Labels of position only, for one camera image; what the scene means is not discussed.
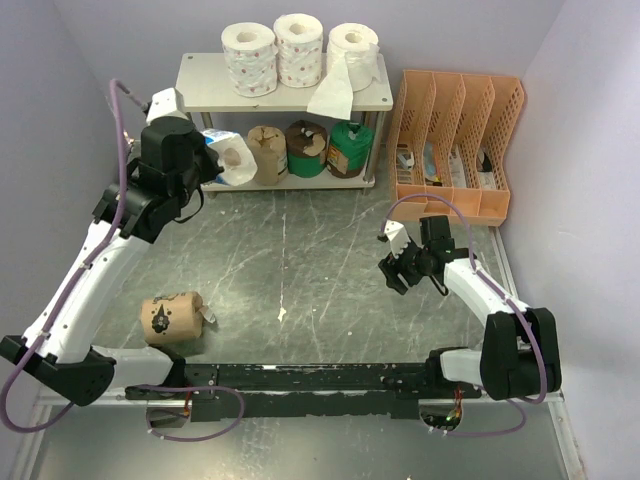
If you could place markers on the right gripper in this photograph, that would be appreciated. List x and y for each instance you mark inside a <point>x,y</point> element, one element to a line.
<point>392,266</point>

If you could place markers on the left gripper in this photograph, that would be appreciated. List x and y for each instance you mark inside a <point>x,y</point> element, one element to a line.
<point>211,167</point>

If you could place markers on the blue Tempo roll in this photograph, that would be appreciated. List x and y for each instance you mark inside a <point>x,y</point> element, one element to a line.
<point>234,157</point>

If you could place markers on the tan roll with label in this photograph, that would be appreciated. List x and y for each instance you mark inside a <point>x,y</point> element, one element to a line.
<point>268,147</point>

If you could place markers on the green roll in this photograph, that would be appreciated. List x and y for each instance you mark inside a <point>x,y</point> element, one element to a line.
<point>306,144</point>
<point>349,147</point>

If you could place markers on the rose-print roll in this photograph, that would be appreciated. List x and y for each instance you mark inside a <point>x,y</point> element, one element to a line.
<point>299,41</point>
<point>250,56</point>

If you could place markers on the plain white paper towel roll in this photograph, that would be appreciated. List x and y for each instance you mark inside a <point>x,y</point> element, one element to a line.
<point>351,66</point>

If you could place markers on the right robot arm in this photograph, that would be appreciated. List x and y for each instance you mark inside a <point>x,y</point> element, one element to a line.
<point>519,356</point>

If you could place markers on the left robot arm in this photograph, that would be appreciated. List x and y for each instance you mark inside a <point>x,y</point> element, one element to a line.
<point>57,348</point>

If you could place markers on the white two-tier shelf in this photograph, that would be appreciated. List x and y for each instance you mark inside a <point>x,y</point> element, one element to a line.
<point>203,81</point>

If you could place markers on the orange plastic file organizer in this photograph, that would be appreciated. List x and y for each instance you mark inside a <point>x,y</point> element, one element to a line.
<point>446,146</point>

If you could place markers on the brown wrapped roll black print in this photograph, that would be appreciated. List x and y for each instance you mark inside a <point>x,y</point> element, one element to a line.
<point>174,318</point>

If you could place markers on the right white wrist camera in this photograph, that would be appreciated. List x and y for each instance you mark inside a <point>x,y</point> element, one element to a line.
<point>401,246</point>

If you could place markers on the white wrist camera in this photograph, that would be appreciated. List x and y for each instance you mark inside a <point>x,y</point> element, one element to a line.
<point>166,103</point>
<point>401,246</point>

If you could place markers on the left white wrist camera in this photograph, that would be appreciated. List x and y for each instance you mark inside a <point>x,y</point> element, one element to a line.
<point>166,103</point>

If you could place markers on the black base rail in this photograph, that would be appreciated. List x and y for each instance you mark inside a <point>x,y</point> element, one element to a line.
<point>292,391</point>

